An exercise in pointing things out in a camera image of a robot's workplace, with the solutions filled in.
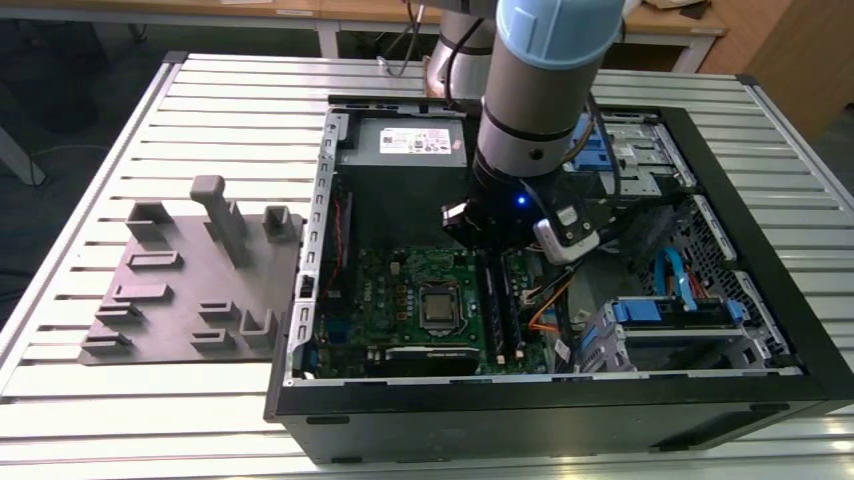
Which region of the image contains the grey power supply unit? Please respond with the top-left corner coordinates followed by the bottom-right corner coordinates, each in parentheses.
top-left (332, 117), bottom-right (479, 246)

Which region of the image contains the silver CPU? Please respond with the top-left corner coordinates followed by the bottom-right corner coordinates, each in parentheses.
top-left (420, 292), bottom-right (462, 321)

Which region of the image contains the blue plastic drive carrier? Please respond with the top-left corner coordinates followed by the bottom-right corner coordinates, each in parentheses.
top-left (571, 114), bottom-right (619, 172)

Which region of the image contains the green Dell motherboard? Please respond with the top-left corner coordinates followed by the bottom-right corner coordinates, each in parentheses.
top-left (312, 244), bottom-right (555, 379)

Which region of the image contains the grey metal drive cage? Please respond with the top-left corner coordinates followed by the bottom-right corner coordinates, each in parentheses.
top-left (559, 113), bottom-right (695, 211)

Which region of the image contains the metal CPU socket cover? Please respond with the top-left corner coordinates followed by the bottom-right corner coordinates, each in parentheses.
top-left (414, 282), bottom-right (469, 335)

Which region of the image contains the blue disk carrier with disk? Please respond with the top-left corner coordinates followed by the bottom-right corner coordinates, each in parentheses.
top-left (611, 297), bottom-right (746, 329)

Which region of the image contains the black NVIDIA graphics card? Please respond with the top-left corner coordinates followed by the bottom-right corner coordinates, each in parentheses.
top-left (383, 344), bottom-right (483, 377)

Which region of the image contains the black open PC case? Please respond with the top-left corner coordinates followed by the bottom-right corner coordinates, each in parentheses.
top-left (263, 92), bottom-right (854, 464)

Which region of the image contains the grey parts rack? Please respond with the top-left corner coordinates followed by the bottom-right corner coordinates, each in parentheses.
top-left (76, 174), bottom-right (308, 369)

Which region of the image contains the wooden cabinet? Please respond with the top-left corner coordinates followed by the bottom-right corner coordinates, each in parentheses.
top-left (699, 0), bottom-right (854, 146)

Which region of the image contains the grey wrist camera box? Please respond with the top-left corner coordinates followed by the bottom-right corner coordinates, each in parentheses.
top-left (531, 203), bottom-right (603, 265)

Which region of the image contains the orange data wire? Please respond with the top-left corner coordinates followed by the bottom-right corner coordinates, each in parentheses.
top-left (529, 279), bottom-right (575, 332)

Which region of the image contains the black camera cable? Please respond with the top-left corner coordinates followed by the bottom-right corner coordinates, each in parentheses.
top-left (583, 93), bottom-right (626, 202)

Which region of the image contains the red black twisted wire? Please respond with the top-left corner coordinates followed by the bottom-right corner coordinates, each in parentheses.
top-left (330, 192), bottom-right (354, 297)

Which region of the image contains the blue flat data wire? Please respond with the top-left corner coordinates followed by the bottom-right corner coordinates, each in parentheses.
top-left (654, 248), bottom-right (699, 311)

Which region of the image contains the black cable with grey plug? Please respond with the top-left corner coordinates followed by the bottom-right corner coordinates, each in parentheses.
top-left (375, 0), bottom-right (430, 79)

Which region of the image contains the wooden desk white frame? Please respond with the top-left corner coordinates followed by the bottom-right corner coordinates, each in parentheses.
top-left (0, 0), bottom-right (446, 57)
top-left (619, 0), bottom-right (730, 74)

